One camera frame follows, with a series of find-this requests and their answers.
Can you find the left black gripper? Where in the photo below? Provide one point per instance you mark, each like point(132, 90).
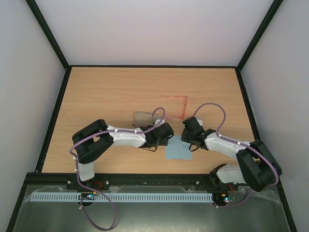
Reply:
point(164, 143)

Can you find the blue cleaning cloth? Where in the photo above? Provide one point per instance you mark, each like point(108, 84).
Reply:
point(177, 149)

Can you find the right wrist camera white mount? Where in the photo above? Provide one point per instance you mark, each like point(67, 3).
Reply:
point(200, 121)

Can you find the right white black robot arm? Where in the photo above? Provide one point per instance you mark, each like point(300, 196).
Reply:
point(256, 166)

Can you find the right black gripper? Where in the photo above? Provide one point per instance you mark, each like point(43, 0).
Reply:
point(187, 139)

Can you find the red transparent sunglasses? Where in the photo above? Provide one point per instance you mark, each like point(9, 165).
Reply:
point(175, 106)

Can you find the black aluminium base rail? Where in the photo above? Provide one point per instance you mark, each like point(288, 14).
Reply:
point(104, 182)

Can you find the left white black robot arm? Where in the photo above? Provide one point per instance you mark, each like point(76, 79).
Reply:
point(96, 138)

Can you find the light blue slotted cable duct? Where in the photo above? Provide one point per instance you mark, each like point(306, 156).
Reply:
point(123, 197)

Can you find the striped sunglasses case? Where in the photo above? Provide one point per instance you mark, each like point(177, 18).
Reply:
point(143, 119)

